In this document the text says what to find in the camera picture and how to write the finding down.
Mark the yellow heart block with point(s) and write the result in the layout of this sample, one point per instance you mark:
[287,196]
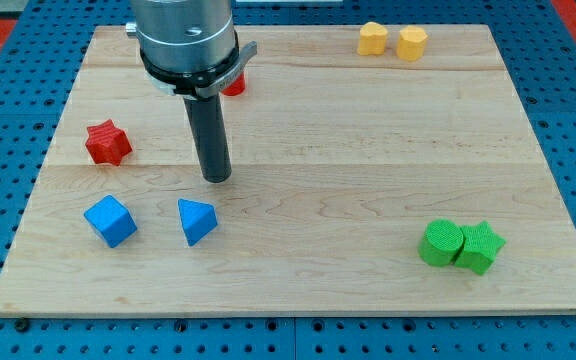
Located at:
[372,39]

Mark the blue cube block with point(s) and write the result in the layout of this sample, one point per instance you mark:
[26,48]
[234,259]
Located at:
[111,221]

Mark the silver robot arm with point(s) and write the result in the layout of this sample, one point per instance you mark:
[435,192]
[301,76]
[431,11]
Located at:
[189,47]

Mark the red star block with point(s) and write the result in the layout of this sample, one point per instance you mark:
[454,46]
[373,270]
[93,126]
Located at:
[107,144]

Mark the green circle block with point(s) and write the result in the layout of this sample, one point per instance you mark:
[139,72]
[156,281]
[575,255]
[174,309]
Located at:
[441,242]

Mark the green star block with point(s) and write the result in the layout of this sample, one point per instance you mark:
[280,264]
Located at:
[480,247]

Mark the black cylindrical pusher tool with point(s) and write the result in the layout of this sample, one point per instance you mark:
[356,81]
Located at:
[208,130]

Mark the red circle block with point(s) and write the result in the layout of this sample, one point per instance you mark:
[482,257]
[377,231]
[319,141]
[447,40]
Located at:
[237,87]

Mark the wooden board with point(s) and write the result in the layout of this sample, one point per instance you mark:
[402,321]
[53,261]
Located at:
[339,162]

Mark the blue triangle block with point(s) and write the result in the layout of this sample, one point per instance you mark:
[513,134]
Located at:
[197,219]

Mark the yellow hexagon block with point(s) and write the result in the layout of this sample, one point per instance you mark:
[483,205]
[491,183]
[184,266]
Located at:
[411,43]

